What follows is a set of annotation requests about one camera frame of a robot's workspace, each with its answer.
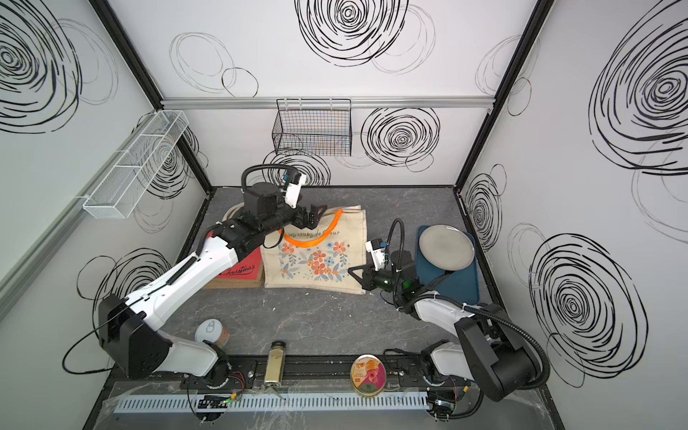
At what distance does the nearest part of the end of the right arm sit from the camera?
74cm

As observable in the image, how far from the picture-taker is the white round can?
769 millimetres

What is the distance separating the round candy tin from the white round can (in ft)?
1.30

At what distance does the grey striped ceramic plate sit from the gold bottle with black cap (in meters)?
0.57

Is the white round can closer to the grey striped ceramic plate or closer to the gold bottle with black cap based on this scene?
the gold bottle with black cap

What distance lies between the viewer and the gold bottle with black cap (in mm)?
713

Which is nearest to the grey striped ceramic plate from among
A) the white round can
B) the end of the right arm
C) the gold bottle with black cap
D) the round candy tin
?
the end of the right arm

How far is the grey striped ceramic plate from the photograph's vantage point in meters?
0.96

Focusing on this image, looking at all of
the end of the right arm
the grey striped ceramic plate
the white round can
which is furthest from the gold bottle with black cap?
the grey striped ceramic plate

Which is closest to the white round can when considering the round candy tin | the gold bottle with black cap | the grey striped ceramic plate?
the gold bottle with black cap

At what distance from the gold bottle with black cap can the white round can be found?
0.50ft

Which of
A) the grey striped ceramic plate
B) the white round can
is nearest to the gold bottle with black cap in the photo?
the white round can

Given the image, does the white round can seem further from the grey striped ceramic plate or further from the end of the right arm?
the grey striped ceramic plate

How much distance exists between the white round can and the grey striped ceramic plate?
2.31 feet

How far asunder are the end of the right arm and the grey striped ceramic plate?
0.27 metres
